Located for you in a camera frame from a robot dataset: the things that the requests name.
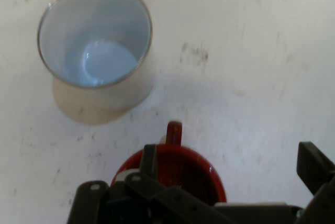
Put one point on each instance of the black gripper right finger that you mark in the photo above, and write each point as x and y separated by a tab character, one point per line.
320	177

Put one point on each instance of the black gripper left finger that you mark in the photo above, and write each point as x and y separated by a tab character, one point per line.
136	203

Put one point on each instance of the red enamel mug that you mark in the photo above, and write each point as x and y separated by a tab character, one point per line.
188	166

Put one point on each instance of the white enamel mug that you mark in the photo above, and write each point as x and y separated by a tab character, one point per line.
94	38

